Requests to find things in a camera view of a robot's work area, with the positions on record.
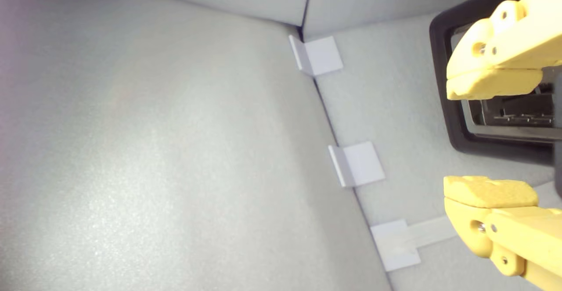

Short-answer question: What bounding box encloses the black two-slot toaster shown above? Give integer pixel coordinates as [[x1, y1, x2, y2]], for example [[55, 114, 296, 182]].
[[429, 0, 562, 166]]

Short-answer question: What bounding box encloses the white wall strip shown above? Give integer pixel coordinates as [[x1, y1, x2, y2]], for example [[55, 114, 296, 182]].
[[411, 216, 458, 244]]

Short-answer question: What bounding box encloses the white wall clip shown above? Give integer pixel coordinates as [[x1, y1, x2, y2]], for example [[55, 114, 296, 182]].
[[370, 219, 422, 273], [328, 141, 386, 188], [288, 35, 344, 77]]

